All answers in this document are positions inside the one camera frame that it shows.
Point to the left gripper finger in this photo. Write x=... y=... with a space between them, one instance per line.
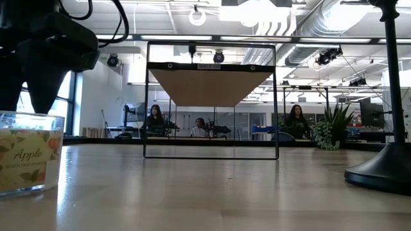
x=9 y=83
x=45 y=83

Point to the yellow apple scented candle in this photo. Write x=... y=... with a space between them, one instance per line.
x=29 y=154

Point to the black candlestick holder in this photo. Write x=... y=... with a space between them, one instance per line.
x=385 y=170

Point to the black background robot arm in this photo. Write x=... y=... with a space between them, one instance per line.
x=216 y=129

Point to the wooden blocks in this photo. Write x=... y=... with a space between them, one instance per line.
x=93 y=132

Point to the black monitor on stand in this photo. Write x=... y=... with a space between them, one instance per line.
x=131 y=112

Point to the person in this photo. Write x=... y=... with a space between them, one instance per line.
x=155 y=120
x=199 y=128
x=297 y=122

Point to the long ceiling light bar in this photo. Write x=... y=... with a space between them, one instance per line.
x=257 y=38

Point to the blue storage bins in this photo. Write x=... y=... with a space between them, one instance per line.
x=261 y=129

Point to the black chair back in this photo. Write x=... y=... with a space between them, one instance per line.
x=282 y=137

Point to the artificial green potted plant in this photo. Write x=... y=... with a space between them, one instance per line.
x=334 y=125

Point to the black computer monitor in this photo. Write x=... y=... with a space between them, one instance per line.
x=370 y=114

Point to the black boom stand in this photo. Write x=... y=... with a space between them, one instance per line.
x=380 y=112

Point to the black aluminium table frame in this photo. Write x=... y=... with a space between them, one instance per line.
x=106 y=141

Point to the wooden shelf riser black frame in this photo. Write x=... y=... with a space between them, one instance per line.
x=208 y=86

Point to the black metal rig frame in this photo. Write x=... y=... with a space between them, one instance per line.
x=305 y=87

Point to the silver ceiling duct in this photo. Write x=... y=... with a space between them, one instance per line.
x=321 y=22

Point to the black ceiling camera cluster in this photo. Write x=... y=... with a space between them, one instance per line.
x=358 y=81
x=327 y=56

